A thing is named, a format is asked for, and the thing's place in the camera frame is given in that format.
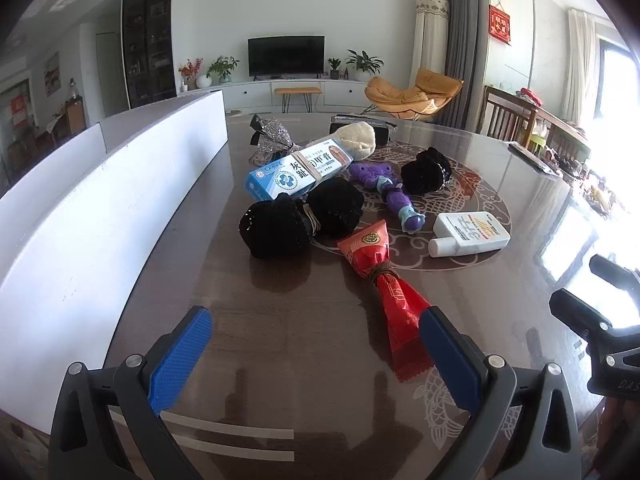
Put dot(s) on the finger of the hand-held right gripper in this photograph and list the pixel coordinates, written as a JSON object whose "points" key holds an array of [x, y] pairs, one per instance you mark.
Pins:
{"points": [[612, 267], [575, 310]]}

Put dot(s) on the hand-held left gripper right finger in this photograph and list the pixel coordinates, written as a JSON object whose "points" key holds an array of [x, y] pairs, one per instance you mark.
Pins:
{"points": [[445, 355]]}

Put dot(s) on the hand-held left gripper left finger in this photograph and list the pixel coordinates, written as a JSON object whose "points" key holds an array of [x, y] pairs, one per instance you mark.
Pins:
{"points": [[180, 355]]}

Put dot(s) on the red packet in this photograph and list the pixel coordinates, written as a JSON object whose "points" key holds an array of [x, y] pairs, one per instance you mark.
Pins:
{"points": [[380, 270]]}

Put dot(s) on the white bottle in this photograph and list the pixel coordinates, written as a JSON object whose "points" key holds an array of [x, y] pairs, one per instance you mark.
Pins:
{"points": [[475, 232]]}

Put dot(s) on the black fuzzy pair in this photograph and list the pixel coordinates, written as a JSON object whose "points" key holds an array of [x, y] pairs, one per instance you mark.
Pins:
{"points": [[272, 227]]}

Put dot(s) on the purple plastic toy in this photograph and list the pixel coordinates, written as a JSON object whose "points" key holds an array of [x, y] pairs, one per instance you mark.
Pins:
{"points": [[395, 200]]}

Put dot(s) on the small black fuzzy bundle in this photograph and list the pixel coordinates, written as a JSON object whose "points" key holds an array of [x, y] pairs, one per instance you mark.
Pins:
{"points": [[425, 172]]}

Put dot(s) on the blue white medicine box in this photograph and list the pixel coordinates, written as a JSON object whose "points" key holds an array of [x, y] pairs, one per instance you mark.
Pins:
{"points": [[290, 175]]}

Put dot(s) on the cream knitted sock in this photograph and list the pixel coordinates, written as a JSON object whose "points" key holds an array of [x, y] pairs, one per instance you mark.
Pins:
{"points": [[357, 140]]}

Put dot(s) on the silver sequin bow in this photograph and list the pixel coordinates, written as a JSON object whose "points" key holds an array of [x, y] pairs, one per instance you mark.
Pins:
{"points": [[274, 135]]}

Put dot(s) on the brown patterned desktop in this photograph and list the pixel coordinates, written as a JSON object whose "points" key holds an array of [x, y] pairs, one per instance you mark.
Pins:
{"points": [[300, 320]]}

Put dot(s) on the large white foam board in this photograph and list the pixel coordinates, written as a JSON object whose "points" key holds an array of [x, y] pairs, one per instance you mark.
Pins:
{"points": [[100, 240]]}

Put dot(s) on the cluttered dining table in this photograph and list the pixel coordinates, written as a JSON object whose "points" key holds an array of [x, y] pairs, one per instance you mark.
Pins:
{"points": [[565, 130]]}

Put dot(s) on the wooden dining chair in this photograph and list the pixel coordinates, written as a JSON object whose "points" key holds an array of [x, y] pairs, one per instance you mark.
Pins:
{"points": [[502, 115]]}

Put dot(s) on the white sheer curtain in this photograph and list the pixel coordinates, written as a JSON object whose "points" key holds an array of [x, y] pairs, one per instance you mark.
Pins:
{"points": [[577, 60]]}

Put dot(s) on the black printed box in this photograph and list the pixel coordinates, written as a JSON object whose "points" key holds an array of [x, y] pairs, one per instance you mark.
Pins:
{"points": [[382, 132]]}

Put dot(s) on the orange lounge chair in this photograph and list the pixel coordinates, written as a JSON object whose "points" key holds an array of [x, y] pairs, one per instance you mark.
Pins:
{"points": [[400, 97]]}

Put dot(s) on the wooden side cabinet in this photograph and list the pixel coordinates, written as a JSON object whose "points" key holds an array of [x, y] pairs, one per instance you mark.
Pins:
{"points": [[75, 115]]}

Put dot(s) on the white round vase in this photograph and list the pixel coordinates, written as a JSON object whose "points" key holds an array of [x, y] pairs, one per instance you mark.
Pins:
{"points": [[204, 82]]}

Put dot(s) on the grey curtain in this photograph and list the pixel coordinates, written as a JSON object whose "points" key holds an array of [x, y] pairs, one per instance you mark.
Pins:
{"points": [[460, 35]]}

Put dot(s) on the white television cabinet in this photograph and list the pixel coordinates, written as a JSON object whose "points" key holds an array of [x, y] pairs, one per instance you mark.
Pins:
{"points": [[340, 92]]}

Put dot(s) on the red flower arrangement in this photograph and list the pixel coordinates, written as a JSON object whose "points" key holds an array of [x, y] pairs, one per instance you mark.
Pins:
{"points": [[190, 67]]}

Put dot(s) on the wooden bench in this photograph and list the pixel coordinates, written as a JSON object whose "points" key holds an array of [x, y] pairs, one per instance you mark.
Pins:
{"points": [[297, 90]]}

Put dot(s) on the covered floor air conditioner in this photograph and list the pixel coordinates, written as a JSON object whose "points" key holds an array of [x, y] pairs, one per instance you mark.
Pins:
{"points": [[430, 40]]}

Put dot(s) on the green potted plant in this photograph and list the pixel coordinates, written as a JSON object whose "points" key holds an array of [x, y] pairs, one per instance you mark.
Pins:
{"points": [[222, 66]]}

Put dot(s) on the large leafy potted plant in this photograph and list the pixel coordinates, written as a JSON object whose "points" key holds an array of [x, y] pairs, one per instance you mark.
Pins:
{"points": [[362, 62]]}

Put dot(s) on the small potted plant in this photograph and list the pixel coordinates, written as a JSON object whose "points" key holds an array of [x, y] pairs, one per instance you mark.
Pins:
{"points": [[334, 65]]}

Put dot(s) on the black television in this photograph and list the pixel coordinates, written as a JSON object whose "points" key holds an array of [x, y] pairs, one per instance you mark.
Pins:
{"points": [[285, 57]]}

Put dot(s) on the dark display cabinet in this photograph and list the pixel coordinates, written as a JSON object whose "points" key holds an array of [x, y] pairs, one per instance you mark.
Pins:
{"points": [[150, 40]]}

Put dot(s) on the red wall hanging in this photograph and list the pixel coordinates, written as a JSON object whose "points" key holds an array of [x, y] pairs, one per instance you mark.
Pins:
{"points": [[500, 24]]}

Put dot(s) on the framed wall painting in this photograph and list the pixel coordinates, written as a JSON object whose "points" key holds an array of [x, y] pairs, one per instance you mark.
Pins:
{"points": [[52, 74]]}

